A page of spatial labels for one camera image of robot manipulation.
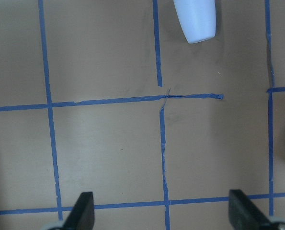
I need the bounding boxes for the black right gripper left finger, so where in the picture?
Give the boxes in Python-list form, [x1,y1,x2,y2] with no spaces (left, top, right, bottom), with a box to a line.
[63,192,95,230]

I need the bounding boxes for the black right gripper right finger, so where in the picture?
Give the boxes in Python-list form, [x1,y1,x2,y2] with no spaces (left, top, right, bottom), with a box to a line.
[228,189,273,230]

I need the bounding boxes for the light blue plastic cup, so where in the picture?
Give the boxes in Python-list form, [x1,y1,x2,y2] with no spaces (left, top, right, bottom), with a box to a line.
[173,0,217,44]

